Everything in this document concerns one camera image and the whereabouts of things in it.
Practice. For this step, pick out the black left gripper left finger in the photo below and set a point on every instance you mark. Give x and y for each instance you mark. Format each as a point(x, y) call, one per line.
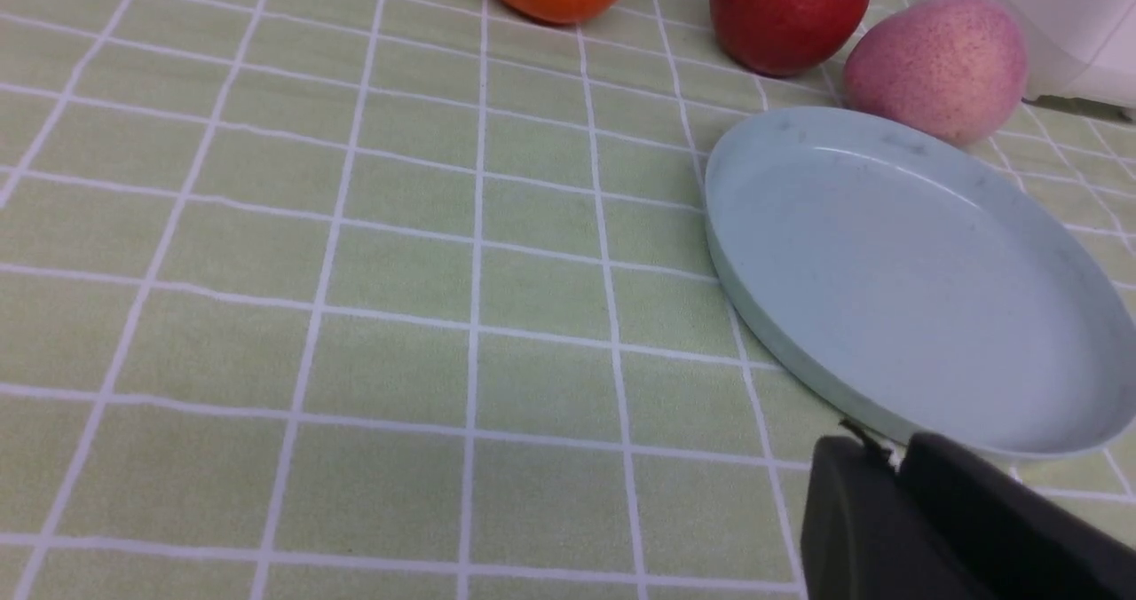
point(863, 538)

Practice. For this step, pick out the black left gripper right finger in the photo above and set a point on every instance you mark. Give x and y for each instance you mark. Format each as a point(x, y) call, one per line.
point(1014, 541)

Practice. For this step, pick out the light blue plate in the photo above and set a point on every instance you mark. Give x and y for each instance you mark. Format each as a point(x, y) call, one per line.
point(914, 288)

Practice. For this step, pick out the pink peach with leaf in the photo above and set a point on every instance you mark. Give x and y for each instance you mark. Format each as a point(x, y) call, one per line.
point(954, 69)

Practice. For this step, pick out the red apple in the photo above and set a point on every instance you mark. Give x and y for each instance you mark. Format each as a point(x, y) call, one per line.
point(782, 38)

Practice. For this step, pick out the white two-slot toaster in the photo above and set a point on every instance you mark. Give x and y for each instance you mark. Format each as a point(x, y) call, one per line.
point(1079, 49)

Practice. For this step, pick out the green checkered tablecloth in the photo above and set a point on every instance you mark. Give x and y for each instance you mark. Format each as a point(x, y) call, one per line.
point(383, 299)

